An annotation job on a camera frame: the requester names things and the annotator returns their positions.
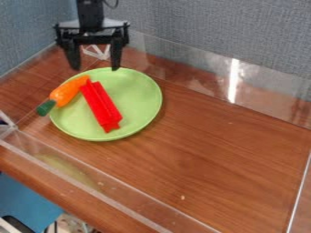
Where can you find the orange toy carrot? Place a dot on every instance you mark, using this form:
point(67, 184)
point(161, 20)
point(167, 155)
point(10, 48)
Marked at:
point(62, 95)

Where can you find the green plate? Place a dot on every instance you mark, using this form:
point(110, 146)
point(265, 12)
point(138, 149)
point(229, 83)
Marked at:
point(117, 104)

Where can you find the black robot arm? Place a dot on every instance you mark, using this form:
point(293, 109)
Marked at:
point(91, 15)

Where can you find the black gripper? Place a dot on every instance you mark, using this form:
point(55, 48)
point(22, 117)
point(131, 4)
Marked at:
point(73, 35)

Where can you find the blue box under table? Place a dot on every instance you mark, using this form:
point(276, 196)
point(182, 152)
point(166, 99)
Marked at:
point(26, 205)

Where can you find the red star-shaped bar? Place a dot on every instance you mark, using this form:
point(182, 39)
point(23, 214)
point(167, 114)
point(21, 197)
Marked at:
point(102, 106)

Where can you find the clear acrylic enclosure wall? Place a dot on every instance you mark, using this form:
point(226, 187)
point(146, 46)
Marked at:
point(220, 166)

